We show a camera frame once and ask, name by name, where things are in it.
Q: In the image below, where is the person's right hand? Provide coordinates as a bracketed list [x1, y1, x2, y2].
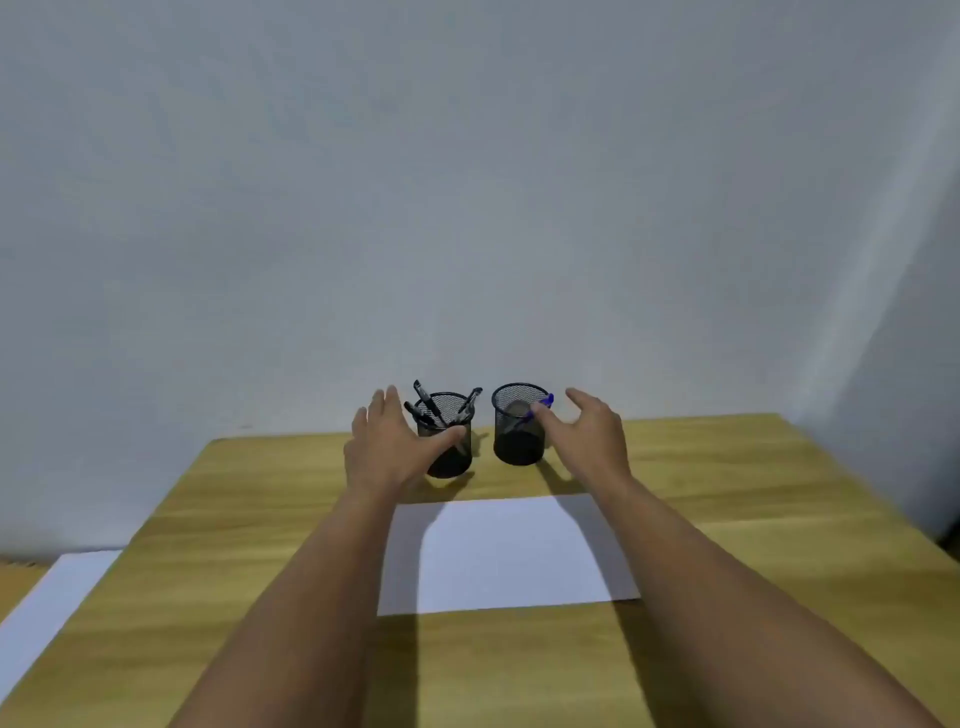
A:
[530, 387, 633, 493]

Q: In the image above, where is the person's left hand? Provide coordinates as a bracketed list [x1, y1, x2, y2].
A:
[343, 385, 467, 499]

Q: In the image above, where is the person's right forearm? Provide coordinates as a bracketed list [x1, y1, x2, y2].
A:
[589, 471, 943, 728]

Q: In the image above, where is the person's left forearm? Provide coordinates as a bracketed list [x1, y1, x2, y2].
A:
[168, 480, 415, 728]

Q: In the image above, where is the black mesh pen holder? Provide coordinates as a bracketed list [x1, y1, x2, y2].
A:
[491, 382, 553, 467]
[414, 391, 476, 480]

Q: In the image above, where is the white paper sheet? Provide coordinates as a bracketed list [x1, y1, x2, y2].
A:
[376, 492, 642, 618]

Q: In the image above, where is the white board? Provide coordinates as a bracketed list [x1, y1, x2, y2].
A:
[0, 549, 123, 708]

